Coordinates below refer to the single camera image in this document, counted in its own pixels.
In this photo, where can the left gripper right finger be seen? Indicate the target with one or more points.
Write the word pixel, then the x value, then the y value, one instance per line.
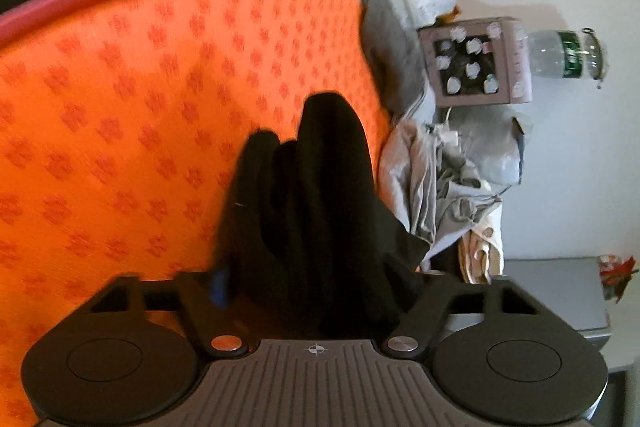
pixel 418 330

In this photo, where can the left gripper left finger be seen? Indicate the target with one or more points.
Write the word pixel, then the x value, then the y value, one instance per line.
pixel 209 329

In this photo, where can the black garment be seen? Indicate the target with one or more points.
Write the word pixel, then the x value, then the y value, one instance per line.
pixel 306 238

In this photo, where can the white cream garment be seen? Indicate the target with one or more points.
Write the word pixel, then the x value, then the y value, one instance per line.
pixel 480 255

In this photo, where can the light grey crumpled garment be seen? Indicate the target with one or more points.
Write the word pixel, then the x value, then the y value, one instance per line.
pixel 434 191

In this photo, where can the grey plastic bag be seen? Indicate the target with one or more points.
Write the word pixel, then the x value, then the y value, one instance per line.
pixel 494 138

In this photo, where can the orange patterned tablecloth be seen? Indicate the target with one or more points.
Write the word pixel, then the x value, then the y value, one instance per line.
pixel 120 128

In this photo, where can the pink water dispenser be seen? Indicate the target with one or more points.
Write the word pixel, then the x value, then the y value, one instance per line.
pixel 478 62

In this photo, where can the dark grey folded garment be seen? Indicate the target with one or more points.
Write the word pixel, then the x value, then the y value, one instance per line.
pixel 389 43

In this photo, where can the clear water bottle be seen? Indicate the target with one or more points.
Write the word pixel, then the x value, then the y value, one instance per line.
pixel 568 55

